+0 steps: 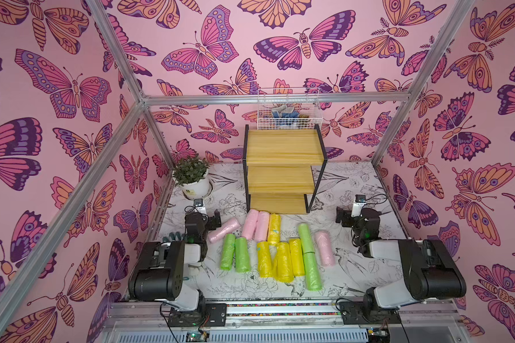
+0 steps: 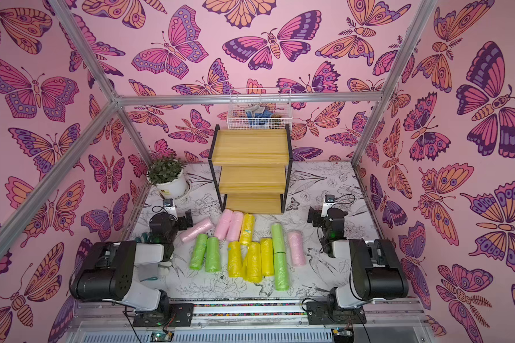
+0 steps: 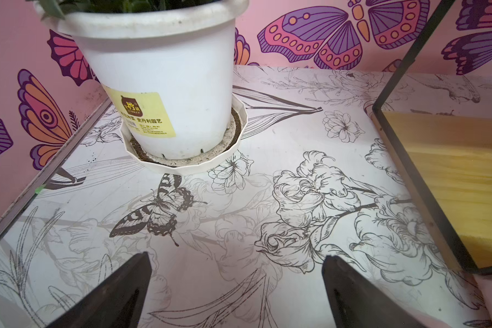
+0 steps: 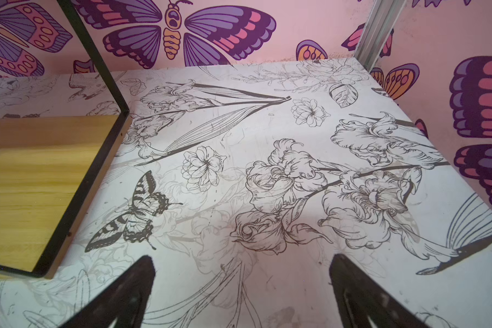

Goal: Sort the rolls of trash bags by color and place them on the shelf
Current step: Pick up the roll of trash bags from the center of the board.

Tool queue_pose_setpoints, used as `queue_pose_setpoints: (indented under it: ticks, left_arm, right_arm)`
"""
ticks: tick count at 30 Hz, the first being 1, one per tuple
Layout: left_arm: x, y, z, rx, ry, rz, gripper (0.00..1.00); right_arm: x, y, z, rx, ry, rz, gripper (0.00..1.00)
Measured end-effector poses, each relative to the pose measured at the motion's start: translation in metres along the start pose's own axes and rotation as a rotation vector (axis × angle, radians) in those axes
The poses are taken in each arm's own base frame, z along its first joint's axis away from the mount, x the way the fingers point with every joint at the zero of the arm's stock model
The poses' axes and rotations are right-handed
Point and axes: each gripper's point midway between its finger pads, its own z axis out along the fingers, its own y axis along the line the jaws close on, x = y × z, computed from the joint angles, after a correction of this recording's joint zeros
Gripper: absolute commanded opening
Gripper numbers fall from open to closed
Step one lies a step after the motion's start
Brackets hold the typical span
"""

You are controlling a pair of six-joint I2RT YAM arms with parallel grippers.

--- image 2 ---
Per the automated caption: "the pink roll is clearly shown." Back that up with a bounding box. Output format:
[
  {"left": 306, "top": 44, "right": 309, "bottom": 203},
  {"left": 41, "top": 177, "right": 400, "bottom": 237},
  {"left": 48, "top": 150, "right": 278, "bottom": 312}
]
[
  {"left": 213, "top": 209, "right": 233, "bottom": 241},
  {"left": 180, "top": 217, "right": 215, "bottom": 243},
  {"left": 288, "top": 231, "right": 306, "bottom": 267},
  {"left": 226, "top": 211, "right": 244, "bottom": 242}
]

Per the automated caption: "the green roll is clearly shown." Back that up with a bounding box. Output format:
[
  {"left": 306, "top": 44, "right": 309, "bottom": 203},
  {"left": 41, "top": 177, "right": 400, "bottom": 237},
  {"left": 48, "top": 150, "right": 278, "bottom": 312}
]
[
  {"left": 205, "top": 237, "right": 221, "bottom": 273},
  {"left": 189, "top": 234, "right": 208, "bottom": 271},
  {"left": 271, "top": 223, "right": 286, "bottom": 254},
  {"left": 273, "top": 252, "right": 290, "bottom": 291}
]

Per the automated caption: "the yellow roll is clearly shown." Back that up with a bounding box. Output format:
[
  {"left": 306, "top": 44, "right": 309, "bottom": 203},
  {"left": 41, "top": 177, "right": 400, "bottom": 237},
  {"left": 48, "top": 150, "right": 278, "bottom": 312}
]
[
  {"left": 260, "top": 238, "right": 275, "bottom": 277},
  {"left": 239, "top": 214, "right": 255, "bottom": 246},
  {"left": 245, "top": 242, "right": 263, "bottom": 283},
  {"left": 227, "top": 242, "right": 243, "bottom": 278}
]

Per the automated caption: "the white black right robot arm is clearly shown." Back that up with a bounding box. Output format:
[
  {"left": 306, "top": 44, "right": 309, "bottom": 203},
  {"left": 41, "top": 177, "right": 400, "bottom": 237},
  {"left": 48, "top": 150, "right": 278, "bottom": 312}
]
[{"left": 302, "top": 207, "right": 409, "bottom": 325}]

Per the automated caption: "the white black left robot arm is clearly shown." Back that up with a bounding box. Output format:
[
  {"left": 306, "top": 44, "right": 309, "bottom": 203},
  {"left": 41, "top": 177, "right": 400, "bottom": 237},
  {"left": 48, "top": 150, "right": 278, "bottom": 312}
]
[{"left": 70, "top": 210, "right": 194, "bottom": 327}]

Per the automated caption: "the wooden three-tier shelf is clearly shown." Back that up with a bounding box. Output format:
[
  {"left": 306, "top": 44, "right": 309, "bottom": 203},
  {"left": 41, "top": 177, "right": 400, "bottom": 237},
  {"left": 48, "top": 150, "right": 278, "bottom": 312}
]
[{"left": 207, "top": 124, "right": 293, "bottom": 214}]

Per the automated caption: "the white green work glove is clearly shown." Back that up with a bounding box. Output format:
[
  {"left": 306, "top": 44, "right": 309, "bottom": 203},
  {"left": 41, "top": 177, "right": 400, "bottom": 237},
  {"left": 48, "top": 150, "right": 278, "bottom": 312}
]
[{"left": 134, "top": 232, "right": 175, "bottom": 282}]

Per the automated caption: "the potted green plant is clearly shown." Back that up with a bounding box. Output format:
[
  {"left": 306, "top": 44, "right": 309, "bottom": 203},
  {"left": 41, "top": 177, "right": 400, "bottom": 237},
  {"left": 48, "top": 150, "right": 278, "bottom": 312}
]
[{"left": 147, "top": 157, "right": 189, "bottom": 200}]

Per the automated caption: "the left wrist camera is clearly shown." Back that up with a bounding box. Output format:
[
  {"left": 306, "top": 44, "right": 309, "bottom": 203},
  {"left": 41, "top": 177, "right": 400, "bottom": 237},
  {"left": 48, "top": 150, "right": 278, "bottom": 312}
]
[{"left": 163, "top": 198, "right": 177, "bottom": 217}]

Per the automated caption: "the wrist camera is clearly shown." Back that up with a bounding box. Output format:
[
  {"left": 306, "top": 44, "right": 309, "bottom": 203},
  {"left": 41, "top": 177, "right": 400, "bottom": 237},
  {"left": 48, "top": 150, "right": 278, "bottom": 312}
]
[
  {"left": 163, "top": 198, "right": 177, "bottom": 217},
  {"left": 321, "top": 194, "right": 336, "bottom": 217}
]

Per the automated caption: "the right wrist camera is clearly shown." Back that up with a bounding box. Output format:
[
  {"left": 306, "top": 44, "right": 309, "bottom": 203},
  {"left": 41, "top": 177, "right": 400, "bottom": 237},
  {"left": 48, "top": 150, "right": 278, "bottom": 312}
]
[{"left": 321, "top": 194, "right": 336, "bottom": 217}]

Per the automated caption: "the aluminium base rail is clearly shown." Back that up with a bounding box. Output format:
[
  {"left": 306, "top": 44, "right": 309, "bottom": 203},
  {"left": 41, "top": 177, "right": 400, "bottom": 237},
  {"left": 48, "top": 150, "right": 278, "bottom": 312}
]
[{"left": 63, "top": 298, "right": 436, "bottom": 342}]

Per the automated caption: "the white wire basket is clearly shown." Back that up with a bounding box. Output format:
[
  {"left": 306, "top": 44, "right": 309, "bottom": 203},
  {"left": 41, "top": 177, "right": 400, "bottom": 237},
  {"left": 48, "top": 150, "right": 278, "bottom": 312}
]
[{"left": 226, "top": 87, "right": 293, "bottom": 130}]

